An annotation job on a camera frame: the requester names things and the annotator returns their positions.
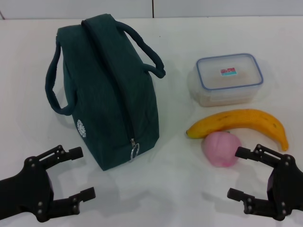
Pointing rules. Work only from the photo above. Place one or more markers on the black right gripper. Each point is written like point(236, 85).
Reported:
point(286, 189)

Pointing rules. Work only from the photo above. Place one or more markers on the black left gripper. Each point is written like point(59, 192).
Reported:
point(28, 189)

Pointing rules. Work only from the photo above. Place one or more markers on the pink peach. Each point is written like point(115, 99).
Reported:
point(220, 151)

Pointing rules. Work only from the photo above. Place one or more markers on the yellow banana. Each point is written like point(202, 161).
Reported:
point(236, 120)

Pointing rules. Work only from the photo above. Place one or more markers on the clear lunch box blue seal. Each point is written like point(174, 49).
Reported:
point(227, 87)

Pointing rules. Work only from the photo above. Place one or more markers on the dark green insulated lunch bag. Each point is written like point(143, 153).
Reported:
point(106, 82)

